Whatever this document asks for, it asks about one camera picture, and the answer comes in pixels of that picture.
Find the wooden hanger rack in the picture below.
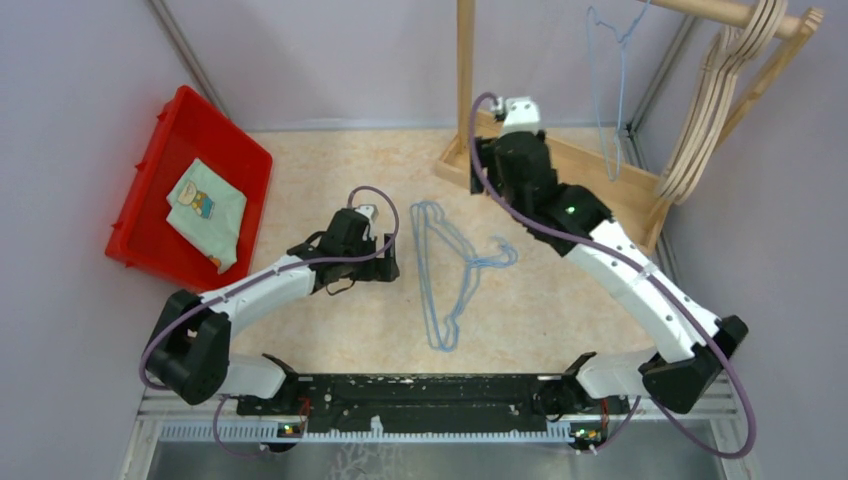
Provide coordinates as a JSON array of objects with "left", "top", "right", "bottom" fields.
[{"left": 433, "top": 0, "right": 826, "bottom": 256}]

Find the folded light green cloth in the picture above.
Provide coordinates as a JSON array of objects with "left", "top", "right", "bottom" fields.
[{"left": 166, "top": 158, "right": 247, "bottom": 274}]

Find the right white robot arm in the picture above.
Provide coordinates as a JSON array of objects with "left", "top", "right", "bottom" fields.
[{"left": 470, "top": 131, "right": 748, "bottom": 414}]

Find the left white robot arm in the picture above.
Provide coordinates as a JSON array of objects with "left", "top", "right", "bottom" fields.
[{"left": 140, "top": 204, "right": 399, "bottom": 414}]

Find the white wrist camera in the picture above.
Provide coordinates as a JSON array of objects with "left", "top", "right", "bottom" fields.
[
  {"left": 491, "top": 96, "right": 541, "bottom": 136},
  {"left": 355, "top": 204, "right": 379, "bottom": 231}
]

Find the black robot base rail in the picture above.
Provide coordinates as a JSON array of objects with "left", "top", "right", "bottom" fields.
[{"left": 237, "top": 374, "right": 630, "bottom": 434}]

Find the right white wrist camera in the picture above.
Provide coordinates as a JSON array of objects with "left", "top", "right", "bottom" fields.
[{"left": 491, "top": 96, "right": 541, "bottom": 136}]

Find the red plastic bin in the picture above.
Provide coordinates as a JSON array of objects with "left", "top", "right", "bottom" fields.
[{"left": 105, "top": 85, "right": 273, "bottom": 291}]

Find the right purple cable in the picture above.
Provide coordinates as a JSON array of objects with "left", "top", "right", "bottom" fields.
[{"left": 467, "top": 92, "right": 758, "bottom": 460}]

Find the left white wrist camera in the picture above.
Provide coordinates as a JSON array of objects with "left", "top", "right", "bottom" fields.
[{"left": 355, "top": 204, "right": 379, "bottom": 231}]

